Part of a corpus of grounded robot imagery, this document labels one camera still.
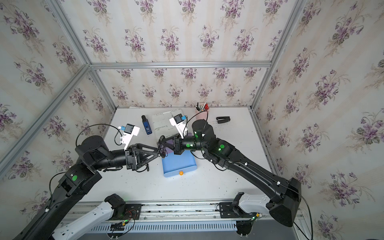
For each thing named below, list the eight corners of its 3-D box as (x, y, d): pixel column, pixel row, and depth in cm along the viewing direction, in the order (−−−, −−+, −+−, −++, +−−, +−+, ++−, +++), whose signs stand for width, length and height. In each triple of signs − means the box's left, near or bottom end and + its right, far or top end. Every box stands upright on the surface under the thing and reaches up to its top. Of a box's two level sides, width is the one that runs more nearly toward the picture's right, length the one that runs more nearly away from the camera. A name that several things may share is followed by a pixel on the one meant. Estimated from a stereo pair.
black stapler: (217, 123, 112) (218, 121, 110) (216, 119, 115) (216, 117, 113) (230, 122, 113) (231, 120, 111) (228, 117, 116) (229, 115, 114)
